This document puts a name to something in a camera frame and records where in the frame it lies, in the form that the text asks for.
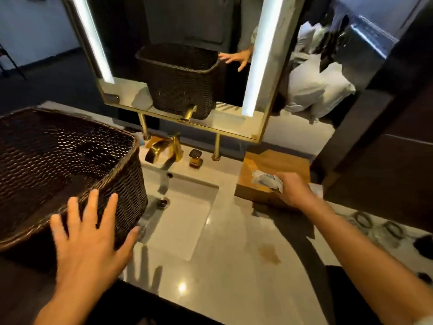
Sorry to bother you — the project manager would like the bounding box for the person's left hand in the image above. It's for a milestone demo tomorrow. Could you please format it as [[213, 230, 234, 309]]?
[[50, 189, 141, 299]]

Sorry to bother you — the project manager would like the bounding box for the person's right hand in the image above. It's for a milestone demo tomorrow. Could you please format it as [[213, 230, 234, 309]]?
[[275, 172, 325, 212]]

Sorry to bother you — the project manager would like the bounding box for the white packet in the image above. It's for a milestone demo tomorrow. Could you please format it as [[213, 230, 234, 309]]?
[[252, 169, 284, 194]]

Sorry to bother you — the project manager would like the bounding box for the person's left forearm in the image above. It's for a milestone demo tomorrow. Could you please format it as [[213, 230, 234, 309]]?
[[34, 279, 126, 325]]

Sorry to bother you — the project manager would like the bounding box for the person's right forearm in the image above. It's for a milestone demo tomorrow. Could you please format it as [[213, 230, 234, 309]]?
[[304, 199, 433, 325]]

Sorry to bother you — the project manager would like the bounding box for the wooden tissue box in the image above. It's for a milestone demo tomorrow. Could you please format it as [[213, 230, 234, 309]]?
[[235, 150, 311, 207]]

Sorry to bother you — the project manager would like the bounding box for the dark brown woven basket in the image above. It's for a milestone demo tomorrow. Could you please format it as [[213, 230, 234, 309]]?
[[0, 107, 149, 252]]

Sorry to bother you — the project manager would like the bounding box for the white sink basin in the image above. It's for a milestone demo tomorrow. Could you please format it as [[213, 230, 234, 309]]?
[[137, 162, 221, 262]]

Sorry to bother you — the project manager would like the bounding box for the clear glass cup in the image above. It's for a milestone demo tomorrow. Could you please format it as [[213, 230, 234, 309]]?
[[348, 211, 373, 231], [368, 220, 407, 249]]

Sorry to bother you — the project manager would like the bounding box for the gold faucet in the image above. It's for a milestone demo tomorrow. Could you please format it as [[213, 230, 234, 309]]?
[[144, 132, 184, 165]]

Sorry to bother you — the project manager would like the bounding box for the brown and gold faucet knob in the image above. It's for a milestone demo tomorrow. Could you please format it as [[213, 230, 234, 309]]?
[[188, 149, 204, 168]]

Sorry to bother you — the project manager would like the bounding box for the white bedding pile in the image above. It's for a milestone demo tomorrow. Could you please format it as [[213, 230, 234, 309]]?
[[283, 21, 356, 123]]

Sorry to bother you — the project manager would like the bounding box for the black round object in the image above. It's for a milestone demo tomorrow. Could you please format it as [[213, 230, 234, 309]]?
[[413, 235, 433, 260]]

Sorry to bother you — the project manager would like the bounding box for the gold framed lit mirror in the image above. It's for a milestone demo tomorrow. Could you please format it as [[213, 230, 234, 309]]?
[[61, 0, 306, 162]]

